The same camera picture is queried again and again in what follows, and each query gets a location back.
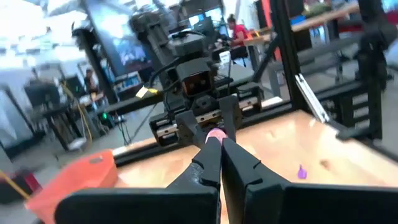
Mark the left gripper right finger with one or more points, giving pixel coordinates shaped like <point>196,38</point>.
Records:
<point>242,174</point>

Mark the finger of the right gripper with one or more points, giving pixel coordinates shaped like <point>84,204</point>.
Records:
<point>189,129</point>
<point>231,115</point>

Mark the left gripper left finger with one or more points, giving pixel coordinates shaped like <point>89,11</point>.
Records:
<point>208,168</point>

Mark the pink toy piece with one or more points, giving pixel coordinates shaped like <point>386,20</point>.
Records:
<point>216,135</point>

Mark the purple plastic witch hat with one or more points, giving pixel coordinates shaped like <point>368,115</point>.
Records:
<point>301,172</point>

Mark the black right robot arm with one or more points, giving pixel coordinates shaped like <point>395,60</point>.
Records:
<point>186,43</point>

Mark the person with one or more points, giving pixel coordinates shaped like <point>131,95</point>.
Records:
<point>237,31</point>
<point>90,81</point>

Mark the computer with green lights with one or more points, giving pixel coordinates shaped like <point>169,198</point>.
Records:
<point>105,118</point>

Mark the black monitor screen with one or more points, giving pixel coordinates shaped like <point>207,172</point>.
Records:
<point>124,46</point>

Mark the black labelled control box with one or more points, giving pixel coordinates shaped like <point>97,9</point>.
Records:
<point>357,109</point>

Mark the orange plastic bin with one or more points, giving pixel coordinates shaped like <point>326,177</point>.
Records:
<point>71,183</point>

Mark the black office desk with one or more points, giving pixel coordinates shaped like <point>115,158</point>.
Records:
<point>59,115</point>

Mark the wooden workbench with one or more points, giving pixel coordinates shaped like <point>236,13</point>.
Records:
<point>323,17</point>

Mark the red and black toolbox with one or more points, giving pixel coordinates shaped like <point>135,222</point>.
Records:
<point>32,186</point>

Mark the grey tarp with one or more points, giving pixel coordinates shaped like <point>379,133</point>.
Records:
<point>9,118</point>

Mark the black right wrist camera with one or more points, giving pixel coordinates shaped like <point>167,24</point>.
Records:
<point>197,83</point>

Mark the silver metal bracket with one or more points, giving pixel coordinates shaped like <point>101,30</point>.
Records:
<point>311,98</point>

